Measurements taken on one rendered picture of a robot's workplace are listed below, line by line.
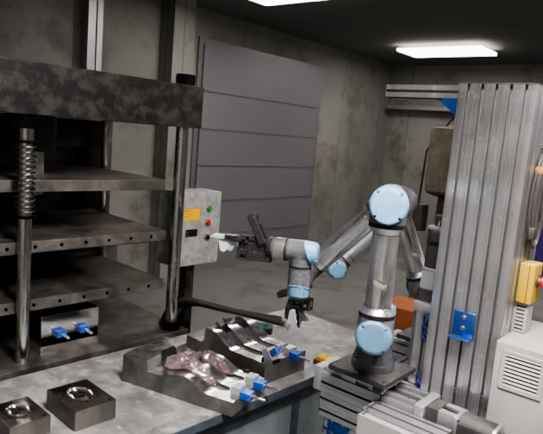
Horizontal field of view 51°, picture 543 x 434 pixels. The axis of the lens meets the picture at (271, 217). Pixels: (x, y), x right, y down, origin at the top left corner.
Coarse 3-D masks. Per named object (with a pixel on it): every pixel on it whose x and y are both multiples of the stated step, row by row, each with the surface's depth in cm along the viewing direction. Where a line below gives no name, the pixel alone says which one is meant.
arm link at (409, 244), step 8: (408, 224) 238; (408, 232) 239; (416, 232) 242; (400, 240) 241; (408, 240) 239; (416, 240) 240; (400, 248) 245; (408, 248) 240; (416, 248) 240; (408, 256) 242; (416, 256) 241; (408, 264) 244; (416, 264) 242; (408, 272) 246; (416, 272) 243; (408, 280) 246; (416, 280) 242; (408, 288) 251; (416, 288) 242; (416, 296) 243
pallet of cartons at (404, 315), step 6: (396, 300) 431; (402, 300) 432; (408, 300) 434; (414, 300) 435; (396, 306) 415; (402, 306) 416; (408, 306) 418; (396, 312) 411; (402, 312) 409; (408, 312) 407; (396, 318) 412; (402, 318) 410; (408, 318) 407; (396, 324) 412; (402, 324) 410; (408, 324) 408; (402, 330) 410
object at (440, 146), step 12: (432, 132) 541; (444, 132) 531; (432, 144) 542; (444, 144) 532; (432, 156) 542; (444, 156) 533; (432, 168) 543; (444, 168) 534; (432, 180) 544; (444, 180) 534; (420, 192) 565; (432, 192) 547; (444, 192) 535; (420, 204) 560; (420, 216) 560; (420, 228) 561
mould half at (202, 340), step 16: (192, 336) 262; (208, 336) 253; (224, 336) 250; (240, 336) 254; (224, 352) 246; (240, 352) 241; (304, 352) 248; (240, 368) 239; (256, 368) 233; (272, 368) 234; (288, 368) 241
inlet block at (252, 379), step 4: (252, 372) 223; (248, 376) 219; (252, 376) 219; (256, 376) 219; (248, 380) 218; (252, 380) 217; (256, 380) 219; (260, 380) 219; (264, 380) 220; (252, 384) 218; (256, 384) 217; (260, 384) 216; (264, 384) 217; (256, 388) 217; (260, 388) 216; (264, 388) 218; (272, 388) 216; (276, 388) 215
